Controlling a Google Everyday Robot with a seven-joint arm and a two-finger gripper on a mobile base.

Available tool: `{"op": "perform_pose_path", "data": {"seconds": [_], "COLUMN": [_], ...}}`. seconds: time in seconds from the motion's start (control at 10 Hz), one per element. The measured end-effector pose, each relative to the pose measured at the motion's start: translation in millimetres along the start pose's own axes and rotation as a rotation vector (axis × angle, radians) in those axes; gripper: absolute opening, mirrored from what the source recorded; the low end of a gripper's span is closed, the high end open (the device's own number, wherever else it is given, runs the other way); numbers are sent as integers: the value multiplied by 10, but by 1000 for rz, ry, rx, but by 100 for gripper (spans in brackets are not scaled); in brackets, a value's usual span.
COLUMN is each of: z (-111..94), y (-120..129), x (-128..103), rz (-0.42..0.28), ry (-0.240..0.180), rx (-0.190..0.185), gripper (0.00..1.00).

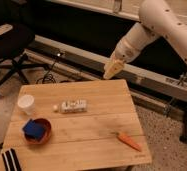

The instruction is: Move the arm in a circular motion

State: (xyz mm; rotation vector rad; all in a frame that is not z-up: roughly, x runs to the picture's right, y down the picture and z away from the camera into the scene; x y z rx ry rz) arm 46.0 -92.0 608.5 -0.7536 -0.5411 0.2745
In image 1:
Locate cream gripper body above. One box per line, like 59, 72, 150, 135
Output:
103, 57, 124, 80

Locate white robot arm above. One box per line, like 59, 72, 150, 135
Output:
103, 0, 187, 79

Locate wooden table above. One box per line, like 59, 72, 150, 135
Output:
3, 80, 152, 171

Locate orange carrot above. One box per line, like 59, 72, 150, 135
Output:
114, 132, 142, 152

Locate red brown bowl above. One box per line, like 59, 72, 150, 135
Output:
23, 118, 52, 145

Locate white paper cup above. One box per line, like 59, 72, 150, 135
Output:
17, 94, 35, 115

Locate blue sponge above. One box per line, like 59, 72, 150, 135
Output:
22, 119, 45, 140

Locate black office chair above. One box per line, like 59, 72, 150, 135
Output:
0, 0, 51, 99

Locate black white striped cloth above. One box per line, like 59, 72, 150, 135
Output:
2, 148, 22, 171

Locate long metal rail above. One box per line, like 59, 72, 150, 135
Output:
29, 35, 187, 102

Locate black cable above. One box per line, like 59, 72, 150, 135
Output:
35, 49, 64, 85

